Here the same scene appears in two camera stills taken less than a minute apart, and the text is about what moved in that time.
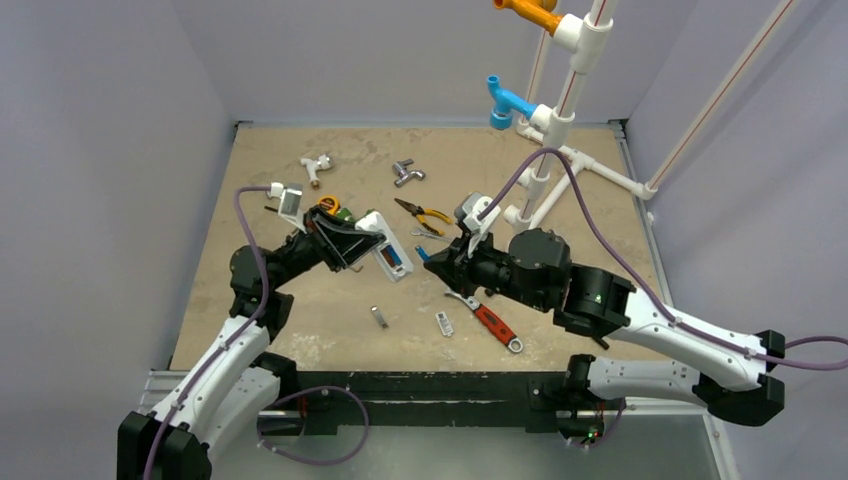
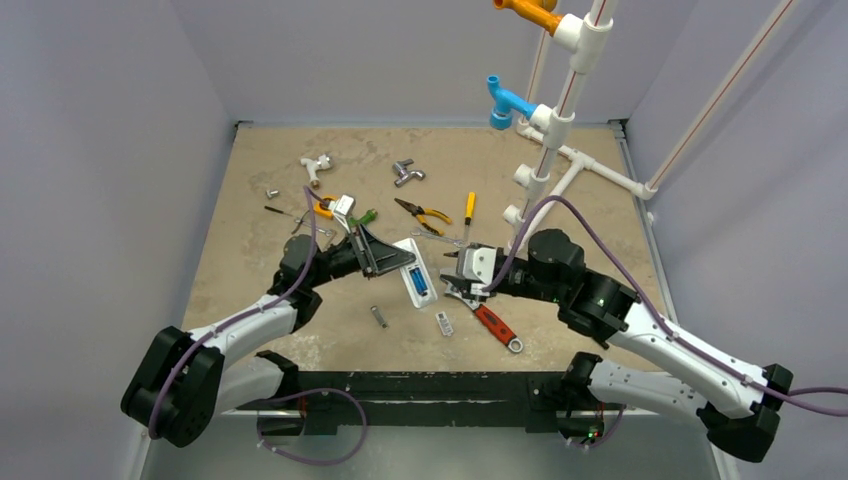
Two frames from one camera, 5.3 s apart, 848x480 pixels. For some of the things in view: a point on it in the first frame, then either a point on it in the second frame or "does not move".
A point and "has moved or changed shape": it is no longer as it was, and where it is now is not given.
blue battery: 422,253 -> 419,281
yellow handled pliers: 420,213 does not move
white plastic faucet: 323,162 does not move
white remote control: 390,254 -> 417,278
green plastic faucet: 345,213 -> 366,219
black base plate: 324,399 does not move
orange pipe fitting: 538,12 does not move
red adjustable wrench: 491,322 does not move
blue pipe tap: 505,101 does not move
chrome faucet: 404,174 does not move
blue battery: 394,255 has moved or changed shape
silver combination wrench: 430,235 does not move
